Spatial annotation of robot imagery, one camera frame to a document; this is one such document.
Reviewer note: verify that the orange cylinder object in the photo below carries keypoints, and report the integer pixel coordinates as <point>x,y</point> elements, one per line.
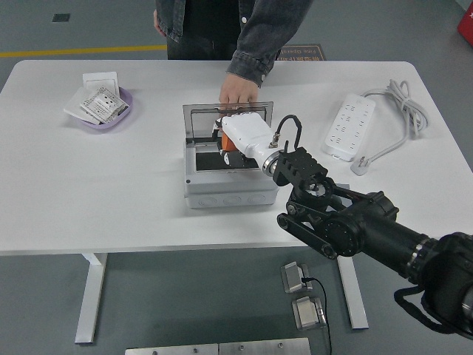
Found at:
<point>227,143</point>

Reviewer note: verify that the printed white socket panel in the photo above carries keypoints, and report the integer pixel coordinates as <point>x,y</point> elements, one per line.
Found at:
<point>101,105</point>

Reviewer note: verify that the plain white switch plate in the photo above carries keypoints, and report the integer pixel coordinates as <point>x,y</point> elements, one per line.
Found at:
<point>74,109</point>
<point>99,79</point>

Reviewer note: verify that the white table leg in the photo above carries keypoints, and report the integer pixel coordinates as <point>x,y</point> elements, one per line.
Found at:
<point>354,296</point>
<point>90,296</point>

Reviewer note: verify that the person's right hand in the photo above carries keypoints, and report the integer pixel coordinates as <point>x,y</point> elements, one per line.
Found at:
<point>158,23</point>

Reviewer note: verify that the grey foot pedal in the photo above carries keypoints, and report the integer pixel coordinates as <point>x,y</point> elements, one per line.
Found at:
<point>293,277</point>
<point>308,314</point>

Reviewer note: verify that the person's torso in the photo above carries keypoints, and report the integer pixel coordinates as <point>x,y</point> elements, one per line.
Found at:
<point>203,26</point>

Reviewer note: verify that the dark floor hatch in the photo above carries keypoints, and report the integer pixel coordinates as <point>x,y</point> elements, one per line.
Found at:
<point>61,17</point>

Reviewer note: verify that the red object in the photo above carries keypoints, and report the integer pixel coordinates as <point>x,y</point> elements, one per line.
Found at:
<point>466,26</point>

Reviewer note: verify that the grey metal plate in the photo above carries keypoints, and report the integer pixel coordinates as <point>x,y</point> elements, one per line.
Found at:
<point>264,347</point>
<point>170,350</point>

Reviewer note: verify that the grey lidded junction box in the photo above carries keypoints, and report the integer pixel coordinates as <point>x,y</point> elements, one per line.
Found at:
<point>229,185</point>

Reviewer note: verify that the brown floor sign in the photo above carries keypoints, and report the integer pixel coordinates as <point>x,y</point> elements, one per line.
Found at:
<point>310,53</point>

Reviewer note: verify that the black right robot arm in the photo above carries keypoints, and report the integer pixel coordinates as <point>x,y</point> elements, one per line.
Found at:
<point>369,222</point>

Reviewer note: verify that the person's left hand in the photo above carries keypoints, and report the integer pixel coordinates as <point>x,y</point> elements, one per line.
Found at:
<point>236,92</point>

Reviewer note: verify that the white power strip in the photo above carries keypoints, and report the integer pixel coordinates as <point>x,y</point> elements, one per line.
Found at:
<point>347,125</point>

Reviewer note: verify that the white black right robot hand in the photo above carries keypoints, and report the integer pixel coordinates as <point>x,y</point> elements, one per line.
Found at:
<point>247,133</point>

